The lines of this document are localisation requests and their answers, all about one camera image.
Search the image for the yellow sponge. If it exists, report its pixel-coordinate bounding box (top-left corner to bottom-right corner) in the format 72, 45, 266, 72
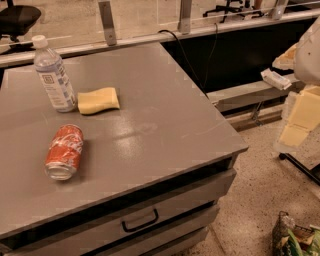
78, 87, 120, 115

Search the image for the red coke can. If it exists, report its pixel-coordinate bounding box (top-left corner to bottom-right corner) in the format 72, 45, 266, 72
45, 124, 84, 181

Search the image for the black office chair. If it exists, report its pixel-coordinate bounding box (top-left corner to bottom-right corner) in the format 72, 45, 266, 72
0, 0, 41, 55

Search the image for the clear plastic water bottle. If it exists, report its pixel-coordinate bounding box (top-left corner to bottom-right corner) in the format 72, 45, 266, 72
32, 35, 77, 113

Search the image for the black chair base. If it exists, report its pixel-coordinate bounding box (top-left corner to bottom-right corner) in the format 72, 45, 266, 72
202, 0, 264, 23

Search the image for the grey drawer with black handle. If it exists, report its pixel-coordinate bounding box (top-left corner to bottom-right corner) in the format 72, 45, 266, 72
4, 169, 236, 256

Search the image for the black cable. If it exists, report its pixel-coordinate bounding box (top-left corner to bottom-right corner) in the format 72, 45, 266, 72
157, 22, 220, 100

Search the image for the wire basket with green bags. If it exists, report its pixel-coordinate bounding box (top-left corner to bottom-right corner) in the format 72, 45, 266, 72
272, 211, 320, 256

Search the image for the white packet on ledge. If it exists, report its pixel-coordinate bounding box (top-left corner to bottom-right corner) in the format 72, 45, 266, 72
261, 69, 292, 90

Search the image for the black stand leg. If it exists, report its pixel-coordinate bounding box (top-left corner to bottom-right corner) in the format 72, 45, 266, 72
279, 153, 320, 186

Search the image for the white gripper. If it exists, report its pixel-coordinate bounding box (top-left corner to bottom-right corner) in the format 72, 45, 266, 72
272, 17, 320, 153

